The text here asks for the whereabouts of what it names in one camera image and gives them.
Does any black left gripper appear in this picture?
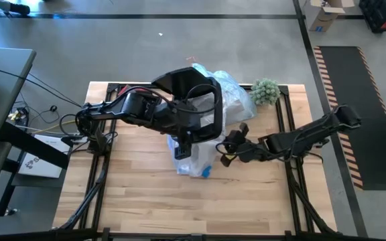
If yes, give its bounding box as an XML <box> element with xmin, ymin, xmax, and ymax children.
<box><xmin>159</xmin><ymin>99</ymin><xmax>203</xmax><ymax>161</ymax></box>

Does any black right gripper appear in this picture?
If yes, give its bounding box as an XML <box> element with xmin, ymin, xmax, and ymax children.
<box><xmin>220</xmin><ymin>130</ymin><xmax>267</xmax><ymax>168</ymax></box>

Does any white plastic trash bag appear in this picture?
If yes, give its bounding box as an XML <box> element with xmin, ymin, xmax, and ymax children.
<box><xmin>166</xmin><ymin>93</ymin><xmax>229</xmax><ymax>178</ymax></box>

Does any dark brown bin lid frame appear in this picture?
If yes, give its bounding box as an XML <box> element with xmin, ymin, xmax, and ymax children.
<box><xmin>151</xmin><ymin>66</ymin><xmax>224</xmax><ymax>144</ymax></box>

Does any small green potted plant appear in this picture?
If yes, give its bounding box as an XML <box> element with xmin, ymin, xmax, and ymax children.
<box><xmin>249</xmin><ymin>78</ymin><xmax>281</xmax><ymax>106</ymax></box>

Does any white box with logo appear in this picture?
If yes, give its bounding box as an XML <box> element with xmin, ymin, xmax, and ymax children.
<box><xmin>17</xmin><ymin>133</ymin><xmax>72</xmax><ymax>179</ymax></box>

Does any black hazard striped floor mat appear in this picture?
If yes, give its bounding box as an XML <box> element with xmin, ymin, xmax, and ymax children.
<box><xmin>312</xmin><ymin>46</ymin><xmax>386</xmax><ymax>191</ymax></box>

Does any cardboard box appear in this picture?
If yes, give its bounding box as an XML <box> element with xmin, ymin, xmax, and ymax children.
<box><xmin>304</xmin><ymin>0</ymin><xmax>355</xmax><ymax>33</ymax></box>

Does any power strip with plugs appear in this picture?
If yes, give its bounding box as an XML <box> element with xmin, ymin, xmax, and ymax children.
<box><xmin>7</xmin><ymin>106</ymin><xmax>29</xmax><ymax>127</ymax></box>

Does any black red tool crate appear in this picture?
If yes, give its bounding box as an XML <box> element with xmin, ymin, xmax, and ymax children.
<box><xmin>359</xmin><ymin>0</ymin><xmax>386</xmax><ymax>34</ymax></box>

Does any person's leg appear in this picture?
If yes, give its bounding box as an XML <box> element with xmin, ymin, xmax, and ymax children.
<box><xmin>0</xmin><ymin>0</ymin><xmax>32</xmax><ymax>17</ymax></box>

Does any yellow floor cable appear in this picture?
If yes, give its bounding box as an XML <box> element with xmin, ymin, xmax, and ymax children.
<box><xmin>28</xmin><ymin>118</ymin><xmax>78</xmax><ymax>135</ymax></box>

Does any thin black cable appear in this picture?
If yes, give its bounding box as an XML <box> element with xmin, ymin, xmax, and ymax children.
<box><xmin>0</xmin><ymin>63</ymin><xmax>83</xmax><ymax>108</ymax></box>

